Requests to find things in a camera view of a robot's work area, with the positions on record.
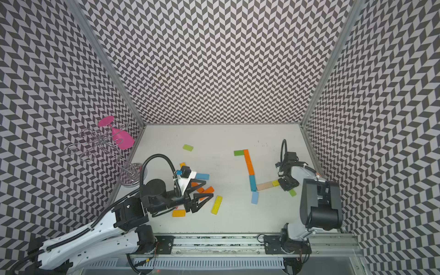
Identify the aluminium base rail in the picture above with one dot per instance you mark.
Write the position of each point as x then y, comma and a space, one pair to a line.
249, 245

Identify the pink plastic wine glass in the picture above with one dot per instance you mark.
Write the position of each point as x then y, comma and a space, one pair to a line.
121, 138

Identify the yellow-orange block bottom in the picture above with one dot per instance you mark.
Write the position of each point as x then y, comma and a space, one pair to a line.
178, 213

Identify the lime green block far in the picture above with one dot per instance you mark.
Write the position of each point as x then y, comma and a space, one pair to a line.
188, 147

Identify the wire glass rack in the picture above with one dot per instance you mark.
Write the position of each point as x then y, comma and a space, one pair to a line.
94, 143

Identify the tan wooden block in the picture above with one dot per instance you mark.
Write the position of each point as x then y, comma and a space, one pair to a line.
264, 186

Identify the teal block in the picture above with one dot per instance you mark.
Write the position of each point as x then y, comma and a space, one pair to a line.
253, 185

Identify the pale blue block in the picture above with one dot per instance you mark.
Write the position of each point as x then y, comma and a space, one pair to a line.
255, 198

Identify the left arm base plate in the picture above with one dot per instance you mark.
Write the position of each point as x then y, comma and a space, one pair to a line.
162, 245

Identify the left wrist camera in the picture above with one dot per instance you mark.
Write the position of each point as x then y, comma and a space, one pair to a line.
182, 179

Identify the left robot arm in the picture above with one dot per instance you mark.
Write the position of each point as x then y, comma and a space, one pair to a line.
122, 229

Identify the orange block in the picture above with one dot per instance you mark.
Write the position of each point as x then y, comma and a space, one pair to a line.
209, 190
250, 169
247, 158
199, 190

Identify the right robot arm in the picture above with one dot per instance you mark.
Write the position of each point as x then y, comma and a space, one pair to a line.
320, 203

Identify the sky blue block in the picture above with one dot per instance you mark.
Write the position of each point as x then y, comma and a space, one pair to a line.
204, 177

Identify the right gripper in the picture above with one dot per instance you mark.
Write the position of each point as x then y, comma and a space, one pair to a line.
285, 185

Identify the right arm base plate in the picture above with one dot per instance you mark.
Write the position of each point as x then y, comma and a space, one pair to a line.
276, 245

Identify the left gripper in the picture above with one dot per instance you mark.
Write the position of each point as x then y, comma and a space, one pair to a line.
193, 204

